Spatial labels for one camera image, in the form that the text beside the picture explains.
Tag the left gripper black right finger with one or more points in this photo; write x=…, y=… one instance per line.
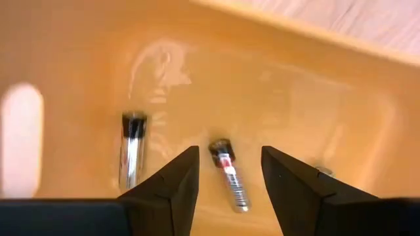
x=295, y=196

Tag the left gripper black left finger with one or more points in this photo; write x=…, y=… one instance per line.
x=170, y=196

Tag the silver Energizer AAA battery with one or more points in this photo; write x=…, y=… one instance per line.
x=133, y=147
x=325, y=170
x=229, y=177

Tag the yellow plastic bin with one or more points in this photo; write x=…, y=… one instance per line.
x=262, y=98

